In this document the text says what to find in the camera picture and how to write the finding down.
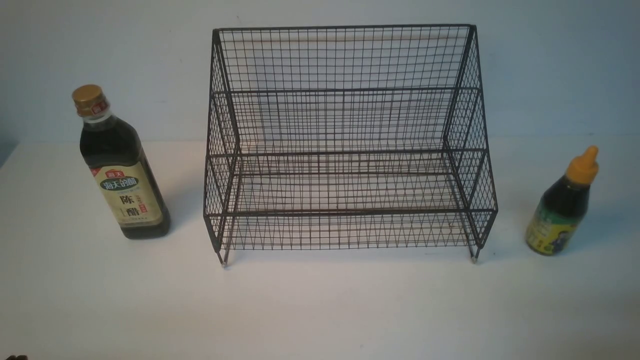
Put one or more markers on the dark vinegar bottle gold cap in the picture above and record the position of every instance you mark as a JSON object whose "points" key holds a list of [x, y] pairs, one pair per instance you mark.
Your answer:
{"points": [[113, 152]]}

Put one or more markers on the small sauce bottle orange cap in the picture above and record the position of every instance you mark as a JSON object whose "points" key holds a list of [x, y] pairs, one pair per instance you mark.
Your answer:
{"points": [[563, 206]]}

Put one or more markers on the black wire mesh shelf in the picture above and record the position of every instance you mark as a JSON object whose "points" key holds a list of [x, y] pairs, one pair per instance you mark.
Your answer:
{"points": [[347, 137]]}

